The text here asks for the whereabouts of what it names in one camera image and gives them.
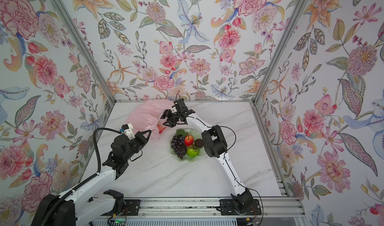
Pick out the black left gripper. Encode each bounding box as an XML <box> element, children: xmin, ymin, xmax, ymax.
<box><xmin>122</xmin><ymin>130</ymin><xmax>152</xmax><ymax>162</ymax></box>

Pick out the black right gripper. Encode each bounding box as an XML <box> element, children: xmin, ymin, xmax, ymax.
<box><xmin>158</xmin><ymin>110</ymin><xmax>182</xmax><ymax>128</ymax></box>

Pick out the pink plastic bag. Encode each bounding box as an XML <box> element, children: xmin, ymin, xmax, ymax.
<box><xmin>126</xmin><ymin>99</ymin><xmax>174</xmax><ymax>140</ymax></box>

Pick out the red apple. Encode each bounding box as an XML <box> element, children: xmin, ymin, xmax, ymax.
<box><xmin>184</xmin><ymin>135</ymin><xmax>194</xmax><ymax>147</ymax></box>

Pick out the yellow red mango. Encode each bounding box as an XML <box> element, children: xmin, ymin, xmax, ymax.
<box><xmin>158</xmin><ymin>124</ymin><xmax>167</xmax><ymax>134</ymax></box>

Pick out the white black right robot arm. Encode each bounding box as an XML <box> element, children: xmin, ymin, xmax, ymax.
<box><xmin>161</xmin><ymin>99</ymin><xmax>258</xmax><ymax>215</ymax></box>

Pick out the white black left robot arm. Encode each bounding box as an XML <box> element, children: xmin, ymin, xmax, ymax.
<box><xmin>32</xmin><ymin>129</ymin><xmax>152</xmax><ymax>226</ymax></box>

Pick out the green grape leaf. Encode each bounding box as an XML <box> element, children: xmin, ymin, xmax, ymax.
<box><xmin>175</xmin><ymin>129</ymin><xmax>189</xmax><ymax>138</ymax></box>

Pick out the purple grape bunch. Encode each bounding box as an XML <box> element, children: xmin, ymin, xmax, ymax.
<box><xmin>171</xmin><ymin>135</ymin><xmax>187</xmax><ymax>160</ymax></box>

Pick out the green plastic fruit plate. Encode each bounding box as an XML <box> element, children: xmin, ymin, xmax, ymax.
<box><xmin>169</xmin><ymin>129</ymin><xmax>206</xmax><ymax>162</ymax></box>

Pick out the dark brown round fruit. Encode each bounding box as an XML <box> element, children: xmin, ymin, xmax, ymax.
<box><xmin>194</xmin><ymin>139</ymin><xmax>204</xmax><ymax>149</ymax></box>

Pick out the green apple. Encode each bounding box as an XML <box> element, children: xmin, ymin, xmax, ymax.
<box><xmin>187</xmin><ymin>145</ymin><xmax>200</xmax><ymax>158</ymax></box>

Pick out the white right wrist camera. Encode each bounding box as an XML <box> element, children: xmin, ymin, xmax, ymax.
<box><xmin>171</xmin><ymin>105</ymin><xmax>178</xmax><ymax>114</ymax></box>

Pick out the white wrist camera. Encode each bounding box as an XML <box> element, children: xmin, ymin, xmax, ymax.
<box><xmin>120</xmin><ymin>124</ymin><xmax>135</xmax><ymax>140</ymax></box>
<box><xmin>171</xmin><ymin>105</ymin><xmax>178</xmax><ymax>114</ymax></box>

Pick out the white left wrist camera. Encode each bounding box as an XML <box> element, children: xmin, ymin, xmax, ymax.
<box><xmin>120</xmin><ymin>124</ymin><xmax>135</xmax><ymax>140</ymax></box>

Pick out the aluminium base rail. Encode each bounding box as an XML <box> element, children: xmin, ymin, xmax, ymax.
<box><xmin>117</xmin><ymin>197</ymin><xmax>305</xmax><ymax>219</ymax></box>

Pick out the aluminium corner post right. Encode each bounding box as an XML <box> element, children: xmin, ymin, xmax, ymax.
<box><xmin>253</xmin><ymin>0</ymin><xmax>310</xmax><ymax>106</ymax></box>

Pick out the aluminium corner post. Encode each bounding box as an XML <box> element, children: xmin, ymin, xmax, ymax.
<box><xmin>50</xmin><ymin>0</ymin><xmax>116</xmax><ymax>106</ymax></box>
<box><xmin>253</xmin><ymin>0</ymin><xmax>310</xmax><ymax>106</ymax></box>

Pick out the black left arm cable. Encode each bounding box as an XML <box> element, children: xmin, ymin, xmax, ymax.
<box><xmin>38</xmin><ymin>127</ymin><xmax>124</xmax><ymax>226</ymax></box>

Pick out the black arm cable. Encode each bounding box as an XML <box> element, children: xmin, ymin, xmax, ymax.
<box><xmin>38</xmin><ymin>127</ymin><xmax>124</xmax><ymax>226</ymax></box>
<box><xmin>175</xmin><ymin>93</ymin><xmax>265</xmax><ymax>226</ymax></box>

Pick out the aluminium corner post left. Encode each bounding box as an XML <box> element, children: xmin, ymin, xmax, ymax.
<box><xmin>50</xmin><ymin>0</ymin><xmax>116</xmax><ymax>106</ymax></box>

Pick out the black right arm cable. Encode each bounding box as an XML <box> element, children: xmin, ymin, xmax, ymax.
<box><xmin>175</xmin><ymin>93</ymin><xmax>265</xmax><ymax>226</ymax></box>

